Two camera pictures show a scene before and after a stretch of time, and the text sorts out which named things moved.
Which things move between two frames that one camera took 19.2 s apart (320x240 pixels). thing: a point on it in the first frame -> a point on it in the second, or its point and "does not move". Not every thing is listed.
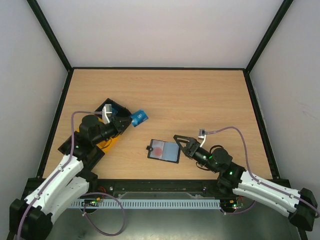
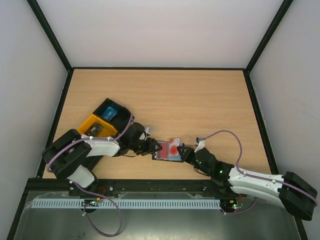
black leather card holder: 163,150 does not move
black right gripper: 191,147 -> 191,157
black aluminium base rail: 106,188 does not move
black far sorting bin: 121,111 does not move
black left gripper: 119,129 -> 150,147
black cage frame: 46,158 does not move
